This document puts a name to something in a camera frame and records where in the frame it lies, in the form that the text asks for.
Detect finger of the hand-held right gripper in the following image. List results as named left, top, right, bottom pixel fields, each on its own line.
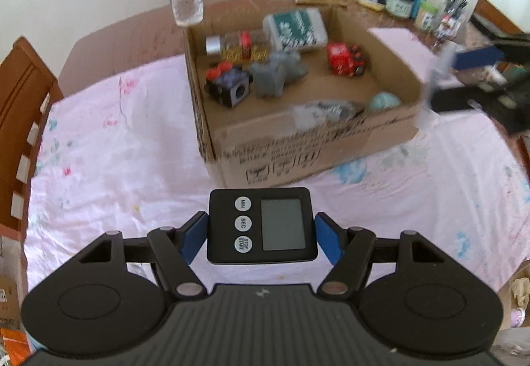
left=428, top=85, right=491, bottom=115
left=453, top=44, right=506, bottom=71

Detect green lidded container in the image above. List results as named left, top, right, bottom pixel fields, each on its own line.
left=415, top=4, right=438, bottom=30

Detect red toy fire truck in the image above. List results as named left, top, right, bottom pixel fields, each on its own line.
left=327, top=43, right=367, bottom=78

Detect teal round case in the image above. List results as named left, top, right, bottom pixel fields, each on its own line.
left=370, top=92, right=401, bottom=111

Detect black toy train red wheels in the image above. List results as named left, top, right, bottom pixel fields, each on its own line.
left=205, top=62, right=253, bottom=108

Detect brown cardboard box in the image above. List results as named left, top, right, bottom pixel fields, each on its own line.
left=184, top=4, right=440, bottom=188

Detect clear plastic wrapper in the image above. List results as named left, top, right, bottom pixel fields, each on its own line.
left=292, top=100, right=365, bottom=129

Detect grey toy figure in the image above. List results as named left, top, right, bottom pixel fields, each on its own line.
left=248, top=51, right=309, bottom=98

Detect gold capsule bottle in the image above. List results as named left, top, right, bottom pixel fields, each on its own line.
left=206, top=30, right=272, bottom=62

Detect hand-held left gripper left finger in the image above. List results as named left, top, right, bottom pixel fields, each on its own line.
left=75, top=211, right=208, bottom=301

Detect brown cardboard cartons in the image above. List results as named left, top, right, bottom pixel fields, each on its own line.
left=0, top=237, right=26, bottom=329

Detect green white plastic container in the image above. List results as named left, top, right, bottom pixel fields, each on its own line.
left=263, top=10, right=329, bottom=55

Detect black digital timer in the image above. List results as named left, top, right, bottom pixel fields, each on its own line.
left=206, top=187, right=319, bottom=264

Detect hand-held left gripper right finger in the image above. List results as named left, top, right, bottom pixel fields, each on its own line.
left=314, top=212, right=448, bottom=297

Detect clear glass jar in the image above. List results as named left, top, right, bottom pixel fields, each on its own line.
left=445, top=0, right=470, bottom=25

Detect wooden chair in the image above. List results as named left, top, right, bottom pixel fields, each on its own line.
left=472, top=0, right=530, bottom=35
left=0, top=37, right=65, bottom=226

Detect dark lidded jar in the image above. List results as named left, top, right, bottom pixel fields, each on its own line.
left=386, top=0, right=417, bottom=18

